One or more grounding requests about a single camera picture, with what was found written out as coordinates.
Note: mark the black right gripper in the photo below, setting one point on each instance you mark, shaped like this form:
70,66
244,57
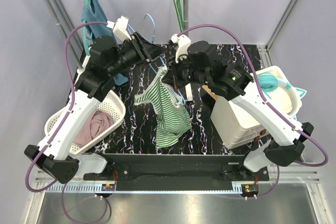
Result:
171,76

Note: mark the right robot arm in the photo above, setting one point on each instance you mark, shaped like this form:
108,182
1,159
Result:
231,82

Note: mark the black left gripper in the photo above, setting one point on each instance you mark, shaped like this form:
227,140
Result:
146,51

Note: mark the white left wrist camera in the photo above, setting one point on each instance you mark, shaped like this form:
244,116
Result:
119,28

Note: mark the teal tank top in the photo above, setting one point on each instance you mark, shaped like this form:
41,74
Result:
96,14

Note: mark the teal cat-ear headphones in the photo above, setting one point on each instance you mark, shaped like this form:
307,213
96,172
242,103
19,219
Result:
269,83

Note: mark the green striped tank top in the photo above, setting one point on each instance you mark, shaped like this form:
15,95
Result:
172,118

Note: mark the green velvet hanger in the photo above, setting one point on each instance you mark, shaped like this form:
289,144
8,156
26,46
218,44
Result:
182,13

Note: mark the white storage box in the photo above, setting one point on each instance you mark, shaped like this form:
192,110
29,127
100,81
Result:
237,127

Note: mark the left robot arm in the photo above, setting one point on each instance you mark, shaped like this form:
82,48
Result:
107,59

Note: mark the black mounting base plate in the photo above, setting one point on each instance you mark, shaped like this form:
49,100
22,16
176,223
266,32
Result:
153,173

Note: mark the white perforated plastic basket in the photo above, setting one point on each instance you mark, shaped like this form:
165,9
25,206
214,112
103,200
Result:
113,108

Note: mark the pink tank top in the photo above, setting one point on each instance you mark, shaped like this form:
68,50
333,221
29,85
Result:
97,122

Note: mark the teal plastic hanger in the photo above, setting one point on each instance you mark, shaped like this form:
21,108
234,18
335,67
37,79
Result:
86,30

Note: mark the orange cover book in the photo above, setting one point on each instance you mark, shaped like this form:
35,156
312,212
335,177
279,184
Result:
212,94

